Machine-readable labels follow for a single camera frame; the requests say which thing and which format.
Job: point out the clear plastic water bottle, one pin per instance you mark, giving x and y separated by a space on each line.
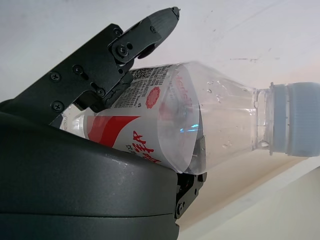
225 112

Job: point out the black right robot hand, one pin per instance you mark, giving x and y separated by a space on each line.
75 187

